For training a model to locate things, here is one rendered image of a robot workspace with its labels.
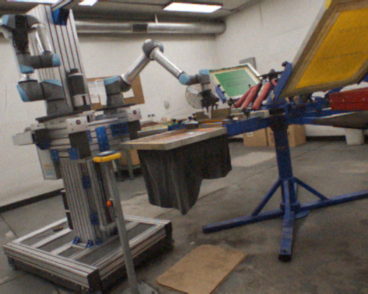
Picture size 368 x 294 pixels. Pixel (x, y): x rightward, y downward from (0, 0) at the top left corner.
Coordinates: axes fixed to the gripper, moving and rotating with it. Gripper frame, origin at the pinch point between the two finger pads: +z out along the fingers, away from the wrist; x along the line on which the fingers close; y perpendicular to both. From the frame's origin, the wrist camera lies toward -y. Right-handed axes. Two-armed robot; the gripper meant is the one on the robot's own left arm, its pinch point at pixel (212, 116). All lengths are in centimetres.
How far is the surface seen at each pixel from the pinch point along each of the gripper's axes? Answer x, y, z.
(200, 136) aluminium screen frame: 40, -29, 8
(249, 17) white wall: -407, 271, -169
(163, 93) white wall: -224, 380, -42
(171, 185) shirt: 55, -11, 36
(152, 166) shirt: 57, 5, 24
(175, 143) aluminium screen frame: 59, -29, 8
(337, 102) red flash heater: 0, -91, 0
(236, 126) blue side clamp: 9.1, -30.3, 7.1
